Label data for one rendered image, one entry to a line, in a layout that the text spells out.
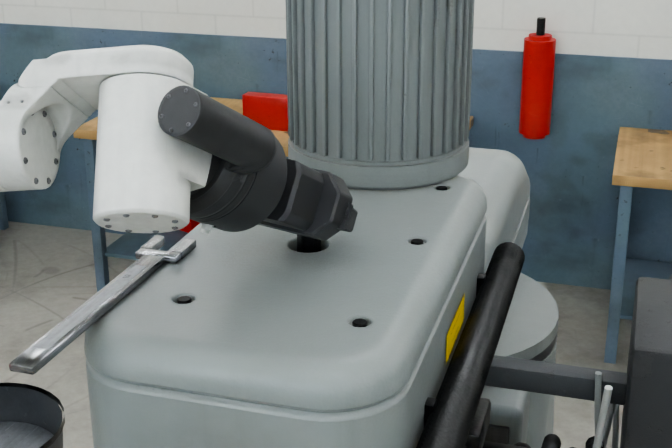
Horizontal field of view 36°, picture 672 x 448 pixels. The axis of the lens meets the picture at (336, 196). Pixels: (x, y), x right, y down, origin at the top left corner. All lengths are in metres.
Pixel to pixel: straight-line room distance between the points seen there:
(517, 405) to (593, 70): 3.82
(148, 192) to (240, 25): 4.82
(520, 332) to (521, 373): 0.25
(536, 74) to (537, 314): 3.50
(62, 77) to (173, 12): 4.91
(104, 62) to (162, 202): 0.11
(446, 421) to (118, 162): 0.33
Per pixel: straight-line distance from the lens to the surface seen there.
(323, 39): 1.04
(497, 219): 1.42
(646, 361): 1.15
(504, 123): 5.24
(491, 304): 1.02
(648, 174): 4.45
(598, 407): 1.26
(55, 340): 0.78
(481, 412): 1.08
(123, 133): 0.70
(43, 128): 0.77
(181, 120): 0.68
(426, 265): 0.89
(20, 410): 3.41
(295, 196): 0.82
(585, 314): 5.19
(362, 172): 1.06
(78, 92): 0.76
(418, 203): 1.03
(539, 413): 1.54
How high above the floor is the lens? 2.25
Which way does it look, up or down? 20 degrees down
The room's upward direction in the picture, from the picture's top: straight up
